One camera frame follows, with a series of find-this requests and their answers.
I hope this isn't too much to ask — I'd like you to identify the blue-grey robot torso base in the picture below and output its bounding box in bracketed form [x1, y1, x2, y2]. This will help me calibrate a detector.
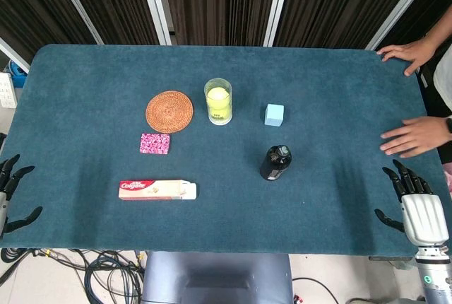
[141, 250, 295, 304]

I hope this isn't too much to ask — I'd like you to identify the light blue foam cube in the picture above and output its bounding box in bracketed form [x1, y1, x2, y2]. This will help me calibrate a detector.
[263, 103, 286, 127]

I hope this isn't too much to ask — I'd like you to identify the person's right forearm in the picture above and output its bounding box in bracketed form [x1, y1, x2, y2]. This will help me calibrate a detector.
[427, 20, 452, 49]

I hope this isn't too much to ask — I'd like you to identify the clear plastic tennis ball tube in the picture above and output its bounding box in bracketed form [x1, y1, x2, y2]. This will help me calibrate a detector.
[203, 78, 234, 126]

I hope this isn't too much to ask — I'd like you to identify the person's white shirt torso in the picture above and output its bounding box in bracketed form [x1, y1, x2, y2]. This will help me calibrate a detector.
[419, 47, 452, 163]

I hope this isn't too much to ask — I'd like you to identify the small blue round object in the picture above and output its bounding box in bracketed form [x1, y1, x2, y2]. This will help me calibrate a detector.
[8, 62, 28, 77]

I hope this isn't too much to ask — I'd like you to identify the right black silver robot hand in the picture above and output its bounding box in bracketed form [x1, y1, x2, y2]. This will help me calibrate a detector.
[374, 158, 451, 247]

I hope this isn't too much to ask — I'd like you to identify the person's right hand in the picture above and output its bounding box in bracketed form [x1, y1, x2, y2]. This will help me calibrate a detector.
[376, 37, 439, 78]

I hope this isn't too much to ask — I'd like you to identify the red Colgate toothpaste box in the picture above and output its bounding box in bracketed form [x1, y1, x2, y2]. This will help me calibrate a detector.
[118, 179, 198, 201]

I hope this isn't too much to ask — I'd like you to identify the person's left hand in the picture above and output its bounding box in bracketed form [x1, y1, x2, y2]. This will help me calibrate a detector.
[379, 116, 449, 159]

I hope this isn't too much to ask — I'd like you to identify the black floor cable bundle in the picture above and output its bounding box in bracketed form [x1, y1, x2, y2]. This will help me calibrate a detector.
[0, 247, 146, 304]

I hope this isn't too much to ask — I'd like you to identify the pink plastic bag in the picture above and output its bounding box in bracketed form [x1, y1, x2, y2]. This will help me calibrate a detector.
[442, 162, 452, 199]

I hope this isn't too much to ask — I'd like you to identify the dark pleated curtain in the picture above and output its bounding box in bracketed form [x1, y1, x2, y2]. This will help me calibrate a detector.
[0, 0, 452, 71]

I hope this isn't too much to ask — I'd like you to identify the plain yellow tennis ball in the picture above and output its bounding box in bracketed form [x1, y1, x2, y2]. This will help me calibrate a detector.
[206, 86, 231, 105]

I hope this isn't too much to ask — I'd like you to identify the white frame post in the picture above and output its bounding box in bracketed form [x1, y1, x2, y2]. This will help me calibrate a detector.
[49, 0, 104, 45]
[0, 37, 31, 74]
[263, 0, 295, 48]
[365, 0, 443, 51]
[136, 0, 173, 47]

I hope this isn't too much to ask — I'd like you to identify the pink patterned packet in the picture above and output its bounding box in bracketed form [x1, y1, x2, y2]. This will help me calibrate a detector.
[139, 132, 172, 156]

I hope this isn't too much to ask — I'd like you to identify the dark brown liquid bottle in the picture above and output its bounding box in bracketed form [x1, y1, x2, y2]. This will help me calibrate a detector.
[259, 144, 293, 182]

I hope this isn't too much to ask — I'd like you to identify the yellow tennis ball black print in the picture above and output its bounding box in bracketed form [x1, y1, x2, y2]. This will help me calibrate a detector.
[208, 104, 233, 124]

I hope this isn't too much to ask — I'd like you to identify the white power strip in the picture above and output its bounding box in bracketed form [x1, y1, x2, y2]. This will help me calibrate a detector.
[0, 72, 18, 109]

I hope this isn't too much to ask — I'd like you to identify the round woven rattan coaster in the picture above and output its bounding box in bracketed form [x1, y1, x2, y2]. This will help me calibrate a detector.
[145, 90, 195, 133]

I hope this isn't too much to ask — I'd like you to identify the blue-green velvet table cloth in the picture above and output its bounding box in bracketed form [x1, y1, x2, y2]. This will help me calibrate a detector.
[0, 43, 452, 259]

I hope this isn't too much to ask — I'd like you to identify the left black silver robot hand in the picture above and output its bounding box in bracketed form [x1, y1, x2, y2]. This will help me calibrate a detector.
[0, 154, 44, 238]

